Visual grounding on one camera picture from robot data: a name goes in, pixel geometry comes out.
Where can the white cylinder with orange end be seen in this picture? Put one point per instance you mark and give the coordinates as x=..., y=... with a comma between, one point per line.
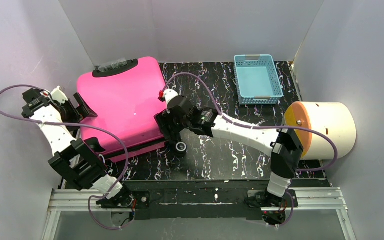
x=332, y=119

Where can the light blue plastic basket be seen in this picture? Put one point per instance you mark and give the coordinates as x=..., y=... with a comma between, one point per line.
x=257, y=81

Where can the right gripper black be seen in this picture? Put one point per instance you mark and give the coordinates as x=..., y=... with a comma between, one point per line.
x=165, y=125

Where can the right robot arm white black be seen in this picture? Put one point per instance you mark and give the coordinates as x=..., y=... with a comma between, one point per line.
x=281, y=144

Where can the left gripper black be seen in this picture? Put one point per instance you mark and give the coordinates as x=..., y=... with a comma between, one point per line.
x=80, y=108

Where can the pink hard-shell suitcase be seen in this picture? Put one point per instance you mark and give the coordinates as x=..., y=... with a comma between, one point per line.
x=126, y=102

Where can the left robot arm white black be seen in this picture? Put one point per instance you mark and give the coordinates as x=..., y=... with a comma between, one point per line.
x=75, y=160

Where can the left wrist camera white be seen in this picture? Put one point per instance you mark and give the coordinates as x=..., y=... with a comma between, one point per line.
x=58, y=95

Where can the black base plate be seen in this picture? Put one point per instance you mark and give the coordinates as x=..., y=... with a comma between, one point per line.
x=193, y=199

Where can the aluminium frame rail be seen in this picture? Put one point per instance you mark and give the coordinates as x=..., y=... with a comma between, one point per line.
x=297, y=198

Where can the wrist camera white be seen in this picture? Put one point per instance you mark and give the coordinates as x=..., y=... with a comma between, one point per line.
x=58, y=95
x=167, y=95

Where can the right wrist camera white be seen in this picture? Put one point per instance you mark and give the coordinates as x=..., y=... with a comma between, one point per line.
x=167, y=95

